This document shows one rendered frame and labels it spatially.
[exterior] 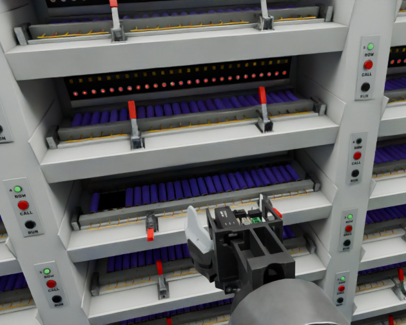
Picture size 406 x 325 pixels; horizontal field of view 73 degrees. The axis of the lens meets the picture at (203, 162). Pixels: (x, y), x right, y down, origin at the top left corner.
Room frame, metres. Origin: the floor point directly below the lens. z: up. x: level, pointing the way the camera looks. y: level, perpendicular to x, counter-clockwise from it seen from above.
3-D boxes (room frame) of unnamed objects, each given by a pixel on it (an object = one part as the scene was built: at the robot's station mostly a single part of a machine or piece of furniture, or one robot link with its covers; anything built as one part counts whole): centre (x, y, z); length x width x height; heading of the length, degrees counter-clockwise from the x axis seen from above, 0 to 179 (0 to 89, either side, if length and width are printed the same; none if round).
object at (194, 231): (0.32, 0.02, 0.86); 0.09 x 0.03 x 0.06; 32
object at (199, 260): (0.28, 0.00, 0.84); 0.09 x 0.05 x 0.02; 32
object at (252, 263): (0.23, -0.04, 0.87); 0.12 x 0.08 x 0.09; 8
